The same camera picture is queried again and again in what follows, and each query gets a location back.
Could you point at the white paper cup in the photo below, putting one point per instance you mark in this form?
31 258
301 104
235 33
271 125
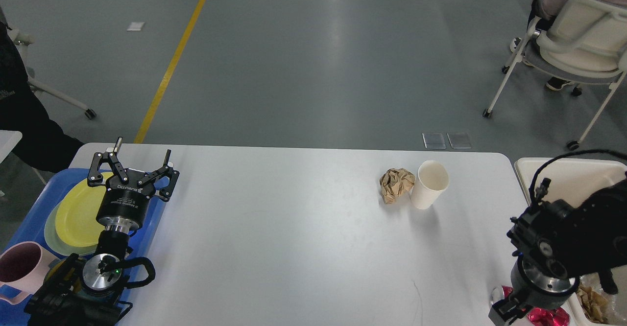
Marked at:
432 179

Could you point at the white office chair left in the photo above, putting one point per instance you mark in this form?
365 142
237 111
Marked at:
22 41

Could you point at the white side table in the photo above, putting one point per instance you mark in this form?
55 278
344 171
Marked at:
8 140

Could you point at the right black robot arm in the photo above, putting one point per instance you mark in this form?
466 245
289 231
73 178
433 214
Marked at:
556 244

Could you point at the light green plate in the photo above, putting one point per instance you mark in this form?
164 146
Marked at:
54 242

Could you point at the yellow plate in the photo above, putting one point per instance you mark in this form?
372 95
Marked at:
75 222

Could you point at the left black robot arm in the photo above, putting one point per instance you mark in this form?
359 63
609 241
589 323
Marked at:
87 291

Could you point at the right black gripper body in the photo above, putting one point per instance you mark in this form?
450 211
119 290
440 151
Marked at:
534 289

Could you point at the large brown paper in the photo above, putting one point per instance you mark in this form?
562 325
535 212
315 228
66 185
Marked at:
594 305

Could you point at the person in dark clothes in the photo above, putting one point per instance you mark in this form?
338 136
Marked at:
44 145

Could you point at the small crumpled brown paper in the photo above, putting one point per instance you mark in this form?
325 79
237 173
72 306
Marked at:
394 183

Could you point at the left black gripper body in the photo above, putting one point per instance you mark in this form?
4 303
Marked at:
124 203

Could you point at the clear floor plate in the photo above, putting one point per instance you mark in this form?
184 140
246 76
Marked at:
434 140
459 140

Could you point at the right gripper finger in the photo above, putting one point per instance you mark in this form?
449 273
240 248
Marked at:
505 310

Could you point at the pink mug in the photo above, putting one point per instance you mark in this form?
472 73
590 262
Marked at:
24 267

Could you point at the left clear floor plate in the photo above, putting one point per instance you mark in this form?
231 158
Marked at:
434 140

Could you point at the crushed red can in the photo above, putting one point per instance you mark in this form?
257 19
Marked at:
537 316

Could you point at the beige plastic bin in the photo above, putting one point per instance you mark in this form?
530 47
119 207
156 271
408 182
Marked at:
574 180

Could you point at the right clear floor plate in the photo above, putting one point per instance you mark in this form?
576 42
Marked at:
459 140

